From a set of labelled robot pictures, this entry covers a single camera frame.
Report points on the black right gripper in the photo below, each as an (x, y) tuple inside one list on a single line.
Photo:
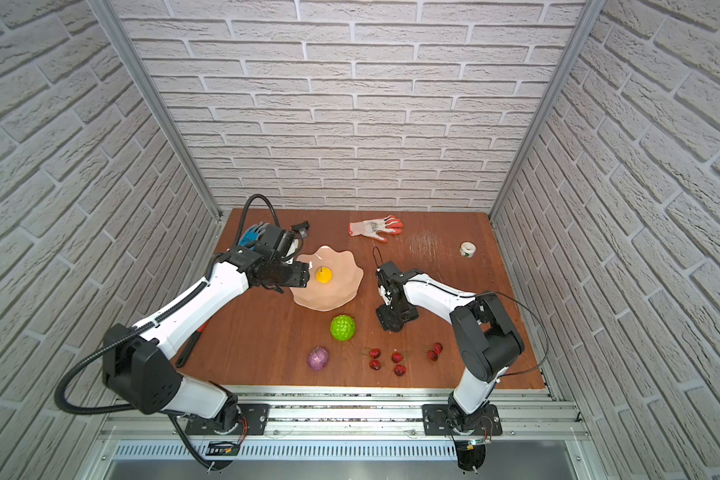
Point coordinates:
[(386, 318)]

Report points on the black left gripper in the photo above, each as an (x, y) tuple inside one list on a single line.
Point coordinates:
[(300, 276)]

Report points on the red fake cherry pair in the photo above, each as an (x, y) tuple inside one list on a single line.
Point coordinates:
[(374, 355), (434, 351), (399, 369)]

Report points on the green bumpy fake fruit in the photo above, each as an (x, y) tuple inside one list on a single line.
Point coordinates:
[(342, 328)]

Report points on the yellow fake lemon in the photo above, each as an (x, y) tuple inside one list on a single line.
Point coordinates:
[(323, 275)]

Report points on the purple fake passion fruit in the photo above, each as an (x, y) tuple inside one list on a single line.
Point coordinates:
[(318, 358)]

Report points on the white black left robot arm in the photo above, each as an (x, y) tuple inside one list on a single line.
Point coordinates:
[(142, 370)]

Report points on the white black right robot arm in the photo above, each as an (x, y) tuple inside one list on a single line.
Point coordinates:
[(487, 338)]

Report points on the pink wavy fruit bowl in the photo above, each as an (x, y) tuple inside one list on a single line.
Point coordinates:
[(347, 276)]

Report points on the blue grey work glove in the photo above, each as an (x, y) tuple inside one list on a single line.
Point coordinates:
[(251, 234)]

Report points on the small black clip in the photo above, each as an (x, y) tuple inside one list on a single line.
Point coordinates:
[(301, 228)]

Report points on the white red work glove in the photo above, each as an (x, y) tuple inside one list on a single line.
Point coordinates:
[(374, 228)]

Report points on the white tape roll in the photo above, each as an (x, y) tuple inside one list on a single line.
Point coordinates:
[(467, 249)]

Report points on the red handled tool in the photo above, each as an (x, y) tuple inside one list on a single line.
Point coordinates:
[(189, 347)]

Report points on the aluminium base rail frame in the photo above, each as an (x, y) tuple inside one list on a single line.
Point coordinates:
[(290, 423)]

